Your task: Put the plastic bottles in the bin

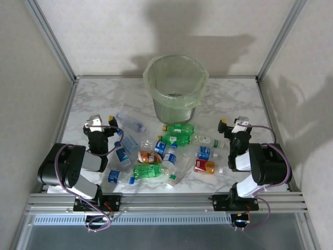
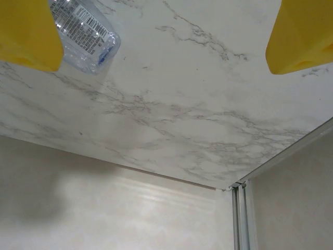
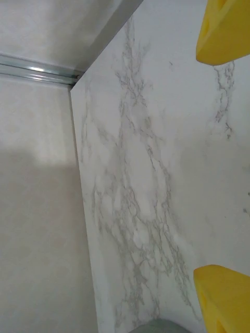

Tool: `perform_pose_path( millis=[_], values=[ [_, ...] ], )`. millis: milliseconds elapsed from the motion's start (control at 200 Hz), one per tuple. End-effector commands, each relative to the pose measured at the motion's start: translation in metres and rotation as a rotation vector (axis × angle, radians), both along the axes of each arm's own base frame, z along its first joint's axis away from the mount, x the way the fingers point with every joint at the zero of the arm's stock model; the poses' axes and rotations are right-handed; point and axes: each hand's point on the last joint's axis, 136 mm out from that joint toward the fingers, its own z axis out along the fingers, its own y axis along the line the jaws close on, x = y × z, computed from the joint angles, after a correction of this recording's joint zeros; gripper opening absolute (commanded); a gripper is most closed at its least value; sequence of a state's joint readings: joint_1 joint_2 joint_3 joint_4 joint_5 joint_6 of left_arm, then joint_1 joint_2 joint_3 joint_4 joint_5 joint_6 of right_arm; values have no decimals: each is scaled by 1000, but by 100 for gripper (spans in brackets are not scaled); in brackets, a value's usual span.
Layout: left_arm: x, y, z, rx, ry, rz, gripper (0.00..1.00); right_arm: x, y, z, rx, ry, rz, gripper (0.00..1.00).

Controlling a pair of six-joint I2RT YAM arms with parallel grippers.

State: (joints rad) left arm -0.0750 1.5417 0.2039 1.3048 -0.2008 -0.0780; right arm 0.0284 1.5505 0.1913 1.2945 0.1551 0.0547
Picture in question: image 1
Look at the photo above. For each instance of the blue-capped clear bottle blue label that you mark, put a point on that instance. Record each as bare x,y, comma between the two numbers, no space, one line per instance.
113,175
169,158
122,156

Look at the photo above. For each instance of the brown tea bottle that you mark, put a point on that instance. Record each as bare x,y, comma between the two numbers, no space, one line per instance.
148,157

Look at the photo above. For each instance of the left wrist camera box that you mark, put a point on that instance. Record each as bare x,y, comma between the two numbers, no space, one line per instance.
95,121

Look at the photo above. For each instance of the aluminium frame post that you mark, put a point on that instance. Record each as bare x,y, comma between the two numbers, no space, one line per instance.
281,39
52,39

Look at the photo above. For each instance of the pale green bin liner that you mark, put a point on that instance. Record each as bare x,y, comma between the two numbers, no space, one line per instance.
161,100

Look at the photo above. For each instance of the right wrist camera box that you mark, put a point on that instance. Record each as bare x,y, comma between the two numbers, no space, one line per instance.
238,129

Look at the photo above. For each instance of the metal mesh bin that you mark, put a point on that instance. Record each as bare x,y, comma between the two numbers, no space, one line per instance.
174,115

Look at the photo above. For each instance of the white-capped clear bottle blue label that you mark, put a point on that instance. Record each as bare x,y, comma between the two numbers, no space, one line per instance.
204,152

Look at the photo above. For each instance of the orange bottle red label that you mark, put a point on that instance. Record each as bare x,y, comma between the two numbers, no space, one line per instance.
204,166

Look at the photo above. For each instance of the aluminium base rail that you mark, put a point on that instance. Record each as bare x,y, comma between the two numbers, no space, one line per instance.
169,201

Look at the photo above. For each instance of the crushed clear bottle blue label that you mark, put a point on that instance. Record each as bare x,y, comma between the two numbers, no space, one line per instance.
160,148

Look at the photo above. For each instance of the aluminium frame leg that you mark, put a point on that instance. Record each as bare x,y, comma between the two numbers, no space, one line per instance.
310,234
19,234

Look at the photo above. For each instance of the clear bottle blue cap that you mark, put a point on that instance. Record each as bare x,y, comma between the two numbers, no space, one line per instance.
130,143

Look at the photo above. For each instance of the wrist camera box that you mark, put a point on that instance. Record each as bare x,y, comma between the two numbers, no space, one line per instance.
95,121
238,129

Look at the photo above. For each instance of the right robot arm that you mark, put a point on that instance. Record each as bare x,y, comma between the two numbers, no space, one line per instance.
268,166

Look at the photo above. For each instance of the clear bottle white flower label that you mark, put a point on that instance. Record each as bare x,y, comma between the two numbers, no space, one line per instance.
205,140

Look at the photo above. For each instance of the large clear bottle green cap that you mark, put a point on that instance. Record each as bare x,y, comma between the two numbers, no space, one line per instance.
182,166

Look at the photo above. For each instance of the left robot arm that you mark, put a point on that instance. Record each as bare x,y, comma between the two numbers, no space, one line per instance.
65,169

